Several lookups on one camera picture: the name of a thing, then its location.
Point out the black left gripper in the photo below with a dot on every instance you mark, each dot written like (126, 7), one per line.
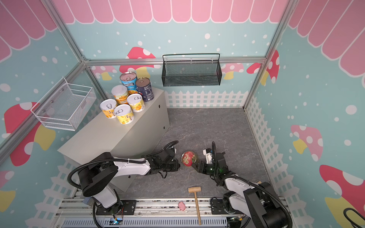
(176, 166)

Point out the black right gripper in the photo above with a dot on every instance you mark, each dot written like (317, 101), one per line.
(203, 166)

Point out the red lid tin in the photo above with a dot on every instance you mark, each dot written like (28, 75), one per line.
(189, 158)

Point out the grey metal cabinet counter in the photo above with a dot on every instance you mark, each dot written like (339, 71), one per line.
(123, 141)

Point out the white lid small can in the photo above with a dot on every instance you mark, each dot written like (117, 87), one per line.
(136, 102)

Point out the dark chopped tomatoes can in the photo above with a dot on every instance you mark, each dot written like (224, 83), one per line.
(144, 87)

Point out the yellow can silver lid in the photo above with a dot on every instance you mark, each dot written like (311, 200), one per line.
(107, 107)

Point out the green yellow white lid can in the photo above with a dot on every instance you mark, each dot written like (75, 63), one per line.
(120, 93)

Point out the blue chicken noodle soup can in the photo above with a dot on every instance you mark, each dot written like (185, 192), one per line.
(129, 79)

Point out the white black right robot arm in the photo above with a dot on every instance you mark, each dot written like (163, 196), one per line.
(259, 202)

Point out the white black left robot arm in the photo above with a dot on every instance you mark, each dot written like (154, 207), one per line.
(93, 178)

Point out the wooden mallet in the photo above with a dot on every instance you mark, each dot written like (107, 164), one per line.
(195, 190)

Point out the pink eraser blob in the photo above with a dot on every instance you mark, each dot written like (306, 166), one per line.
(181, 206)

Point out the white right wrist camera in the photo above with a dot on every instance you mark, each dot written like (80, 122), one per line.
(208, 153)

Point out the black wire mesh basket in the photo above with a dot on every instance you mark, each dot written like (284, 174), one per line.
(202, 69)

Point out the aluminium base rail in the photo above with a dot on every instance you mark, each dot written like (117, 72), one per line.
(151, 213)

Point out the white wire mesh basket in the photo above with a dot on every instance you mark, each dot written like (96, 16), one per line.
(64, 106)

